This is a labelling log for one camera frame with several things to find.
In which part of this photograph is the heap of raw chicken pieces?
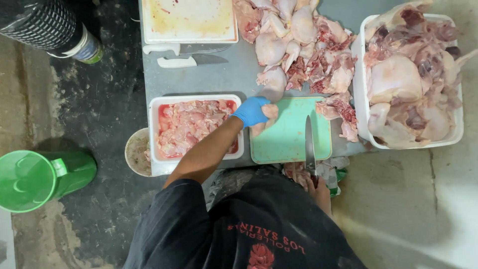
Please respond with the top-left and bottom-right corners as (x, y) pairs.
(232, 0), (359, 104)

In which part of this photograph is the green cutting board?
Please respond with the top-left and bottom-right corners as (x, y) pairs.
(249, 96), (333, 165)

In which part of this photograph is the pile of pink chicken meat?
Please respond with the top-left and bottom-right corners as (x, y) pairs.
(156, 99), (239, 158)

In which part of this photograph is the black mesh basket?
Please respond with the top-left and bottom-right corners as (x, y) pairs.
(0, 0), (78, 51)

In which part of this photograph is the bloody chicken back piece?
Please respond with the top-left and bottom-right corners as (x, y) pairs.
(315, 92), (360, 143)

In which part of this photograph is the pale raw chicken piece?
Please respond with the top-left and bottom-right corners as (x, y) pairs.
(250, 103), (280, 137)

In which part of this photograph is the large white plastic tub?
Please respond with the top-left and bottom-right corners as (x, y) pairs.
(350, 14), (465, 150)

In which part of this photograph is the steel blade kitchen knife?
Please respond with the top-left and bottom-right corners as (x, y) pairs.
(305, 115), (319, 188)

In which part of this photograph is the crumpled plastic bag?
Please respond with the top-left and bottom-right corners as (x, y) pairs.
(283, 156), (351, 198)

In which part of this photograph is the person's black printed shirt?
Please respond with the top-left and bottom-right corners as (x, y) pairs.
(123, 166), (369, 269)

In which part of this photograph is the heap of whole chicken carcasses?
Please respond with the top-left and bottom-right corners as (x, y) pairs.
(363, 0), (478, 149)

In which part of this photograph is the small white plastic tub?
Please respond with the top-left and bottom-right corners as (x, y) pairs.
(148, 94), (245, 176)

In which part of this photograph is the round white bucket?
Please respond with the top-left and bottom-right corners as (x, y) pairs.
(124, 127), (154, 178)

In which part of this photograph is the person's right hand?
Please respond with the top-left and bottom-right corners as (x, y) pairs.
(304, 175), (333, 218)

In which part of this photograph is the small white-handled knife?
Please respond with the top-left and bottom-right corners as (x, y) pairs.
(156, 53), (229, 69)

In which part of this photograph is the stained white cutting board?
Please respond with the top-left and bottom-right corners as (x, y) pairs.
(141, 0), (239, 45)

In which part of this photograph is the large white-handled knife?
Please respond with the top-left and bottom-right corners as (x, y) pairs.
(142, 43), (234, 56)

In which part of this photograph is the green plastic pitcher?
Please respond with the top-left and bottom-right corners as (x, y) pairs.
(0, 150), (98, 214)

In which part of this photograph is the person's left hand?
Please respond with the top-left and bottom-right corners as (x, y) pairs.
(230, 96), (272, 130)

